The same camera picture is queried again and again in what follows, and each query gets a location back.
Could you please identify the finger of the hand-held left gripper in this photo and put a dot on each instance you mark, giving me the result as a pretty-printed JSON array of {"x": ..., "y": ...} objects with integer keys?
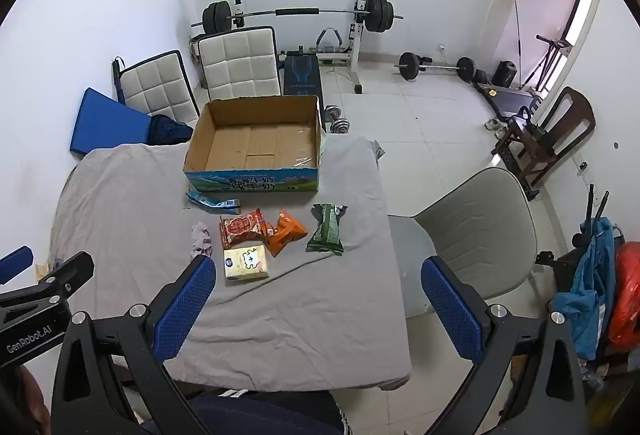
[
  {"x": 15, "y": 263},
  {"x": 70, "y": 271}
]

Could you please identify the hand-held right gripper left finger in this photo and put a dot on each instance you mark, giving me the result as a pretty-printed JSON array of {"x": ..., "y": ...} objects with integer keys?
[{"x": 185, "y": 305}]

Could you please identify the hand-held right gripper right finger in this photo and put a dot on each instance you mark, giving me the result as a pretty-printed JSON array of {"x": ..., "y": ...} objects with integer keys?
[{"x": 452, "y": 310}]

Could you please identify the pink plush toy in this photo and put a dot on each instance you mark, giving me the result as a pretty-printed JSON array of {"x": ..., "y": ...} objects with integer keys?
[{"x": 201, "y": 237}]

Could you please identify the yellow snack box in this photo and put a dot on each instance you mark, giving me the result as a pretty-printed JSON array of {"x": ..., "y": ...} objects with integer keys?
[{"x": 245, "y": 262}]

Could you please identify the red snack packet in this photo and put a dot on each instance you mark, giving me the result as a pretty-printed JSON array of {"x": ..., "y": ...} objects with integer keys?
[{"x": 242, "y": 227}]

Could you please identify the blue snack packet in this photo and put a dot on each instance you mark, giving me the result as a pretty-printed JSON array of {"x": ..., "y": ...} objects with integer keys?
[{"x": 210, "y": 202}]

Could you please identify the orange snack packet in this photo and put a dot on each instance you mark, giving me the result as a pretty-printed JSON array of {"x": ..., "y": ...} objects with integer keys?
[{"x": 285, "y": 232}]

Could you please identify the green snack packet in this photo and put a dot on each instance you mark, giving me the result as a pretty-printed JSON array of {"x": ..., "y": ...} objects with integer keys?
[{"x": 325, "y": 230}]

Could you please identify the cardboard box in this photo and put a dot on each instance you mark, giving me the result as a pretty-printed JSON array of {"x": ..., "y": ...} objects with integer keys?
[{"x": 250, "y": 145}]

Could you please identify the person's left forearm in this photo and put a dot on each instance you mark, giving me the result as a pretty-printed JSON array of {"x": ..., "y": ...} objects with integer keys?
[{"x": 25, "y": 400}]

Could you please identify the grey office chair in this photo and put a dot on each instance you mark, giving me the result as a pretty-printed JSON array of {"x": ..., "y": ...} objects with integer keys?
[{"x": 475, "y": 225}]

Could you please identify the grey tablecloth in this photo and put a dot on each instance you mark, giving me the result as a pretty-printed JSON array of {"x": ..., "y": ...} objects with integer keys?
[{"x": 300, "y": 315}]

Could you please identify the person's dark trousers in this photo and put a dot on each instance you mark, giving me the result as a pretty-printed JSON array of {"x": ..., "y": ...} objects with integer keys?
[{"x": 260, "y": 415}]

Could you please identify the blue jacket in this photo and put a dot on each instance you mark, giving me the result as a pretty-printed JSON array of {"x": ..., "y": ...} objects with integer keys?
[{"x": 590, "y": 290}]

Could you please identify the blue foam mat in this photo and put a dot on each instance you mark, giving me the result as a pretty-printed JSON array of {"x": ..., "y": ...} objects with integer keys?
[{"x": 105, "y": 122}]

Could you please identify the dark blue garment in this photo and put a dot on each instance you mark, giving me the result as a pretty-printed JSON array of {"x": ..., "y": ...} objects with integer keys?
[{"x": 170, "y": 131}]

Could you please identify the black stand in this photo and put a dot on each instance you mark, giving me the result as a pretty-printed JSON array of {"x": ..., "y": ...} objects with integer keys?
[{"x": 592, "y": 205}]

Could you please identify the red bag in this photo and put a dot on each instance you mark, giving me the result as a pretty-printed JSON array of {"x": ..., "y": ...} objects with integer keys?
[{"x": 627, "y": 295}]

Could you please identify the white shoe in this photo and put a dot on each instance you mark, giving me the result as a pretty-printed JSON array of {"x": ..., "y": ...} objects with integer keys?
[
  {"x": 489, "y": 124},
  {"x": 500, "y": 127}
]

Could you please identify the black blue pole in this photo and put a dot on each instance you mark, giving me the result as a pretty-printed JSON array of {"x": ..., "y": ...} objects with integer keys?
[{"x": 118, "y": 80}]

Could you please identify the white padded chair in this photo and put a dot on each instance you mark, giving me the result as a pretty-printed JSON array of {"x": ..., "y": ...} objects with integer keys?
[
  {"x": 240, "y": 62},
  {"x": 155, "y": 85}
]

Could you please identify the chrome dumbbell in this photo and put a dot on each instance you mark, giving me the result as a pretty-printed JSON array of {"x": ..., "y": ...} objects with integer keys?
[
  {"x": 331, "y": 113},
  {"x": 341, "y": 126}
]

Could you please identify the treadmill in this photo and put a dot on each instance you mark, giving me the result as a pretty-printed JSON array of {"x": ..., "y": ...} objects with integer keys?
[{"x": 515, "y": 101}]

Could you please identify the dark wooden chair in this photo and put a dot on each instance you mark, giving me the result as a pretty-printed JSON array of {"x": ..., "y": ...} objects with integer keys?
[{"x": 570, "y": 117}]

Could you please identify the loose black weight plates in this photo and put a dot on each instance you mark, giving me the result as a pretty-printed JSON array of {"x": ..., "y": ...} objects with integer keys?
[{"x": 482, "y": 77}]

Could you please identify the black speaker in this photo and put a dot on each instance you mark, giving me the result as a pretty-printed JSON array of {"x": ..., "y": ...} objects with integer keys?
[{"x": 505, "y": 74}]

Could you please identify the short barbell with black plates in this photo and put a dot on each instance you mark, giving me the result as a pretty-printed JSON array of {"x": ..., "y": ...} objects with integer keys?
[{"x": 410, "y": 66}]

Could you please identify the black blue weight bench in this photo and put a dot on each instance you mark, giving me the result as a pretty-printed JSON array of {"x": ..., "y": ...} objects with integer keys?
[{"x": 301, "y": 75}]

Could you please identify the thin leaning bar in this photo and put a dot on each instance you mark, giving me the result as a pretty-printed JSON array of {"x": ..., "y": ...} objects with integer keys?
[{"x": 518, "y": 40}]

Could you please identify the white barbell rack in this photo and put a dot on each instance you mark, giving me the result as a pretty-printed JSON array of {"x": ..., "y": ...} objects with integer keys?
[{"x": 357, "y": 45}]

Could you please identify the long barbell with black plates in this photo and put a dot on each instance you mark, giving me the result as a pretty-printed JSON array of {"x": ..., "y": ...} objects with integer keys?
[{"x": 377, "y": 15}]

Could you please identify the window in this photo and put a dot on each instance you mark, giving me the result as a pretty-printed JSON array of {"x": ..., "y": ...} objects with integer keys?
[{"x": 580, "y": 15}]

